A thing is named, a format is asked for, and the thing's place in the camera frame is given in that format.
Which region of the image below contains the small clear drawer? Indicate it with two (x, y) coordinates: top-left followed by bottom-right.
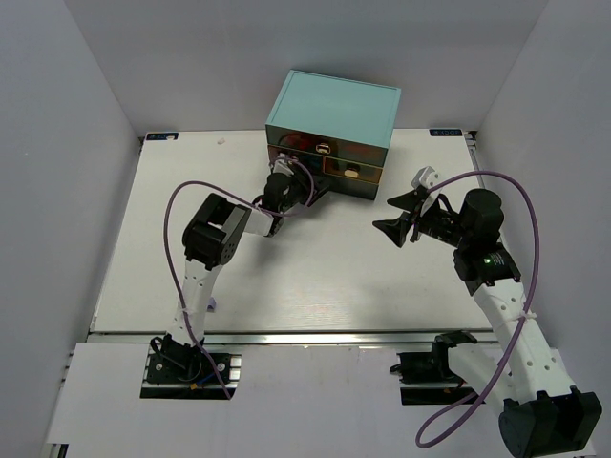
(267, 145), (324, 175)
(323, 157), (383, 184)

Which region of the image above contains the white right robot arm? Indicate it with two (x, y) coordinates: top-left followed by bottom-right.
(373, 186), (602, 457)

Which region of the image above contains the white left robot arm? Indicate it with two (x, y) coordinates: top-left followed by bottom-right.
(163, 162), (331, 348)

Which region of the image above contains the dark bottom drawer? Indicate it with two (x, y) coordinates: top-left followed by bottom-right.
(315, 174), (379, 200)

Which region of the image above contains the right blue corner label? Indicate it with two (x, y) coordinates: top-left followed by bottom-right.
(429, 129), (463, 137)

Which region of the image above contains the blue corner label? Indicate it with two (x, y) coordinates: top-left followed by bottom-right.
(145, 132), (179, 141)
(429, 129), (463, 137)

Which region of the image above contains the teal drawer cabinet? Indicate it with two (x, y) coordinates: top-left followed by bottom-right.
(265, 70), (401, 146)

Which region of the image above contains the lilac lego brick front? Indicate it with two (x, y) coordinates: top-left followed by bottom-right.
(207, 298), (217, 312)

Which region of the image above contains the left blue corner label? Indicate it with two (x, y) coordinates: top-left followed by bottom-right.
(145, 132), (179, 141)

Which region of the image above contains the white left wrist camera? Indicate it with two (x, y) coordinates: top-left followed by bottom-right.
(269, 153), (294, 177)

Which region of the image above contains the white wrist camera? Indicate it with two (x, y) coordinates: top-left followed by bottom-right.
(411, 166), (440, 215)
(269, 153), (294, 177)

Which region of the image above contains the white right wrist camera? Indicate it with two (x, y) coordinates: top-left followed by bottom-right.
(411, 166), (440, 215)

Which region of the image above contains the aluminium table front rail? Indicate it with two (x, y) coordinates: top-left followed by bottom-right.
(88, 328), (543, 347)

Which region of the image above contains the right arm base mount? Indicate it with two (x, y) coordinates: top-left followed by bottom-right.
(390, 331), (477, 406)

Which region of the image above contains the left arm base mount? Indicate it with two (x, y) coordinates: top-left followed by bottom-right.
(140, 335), (242, 401)

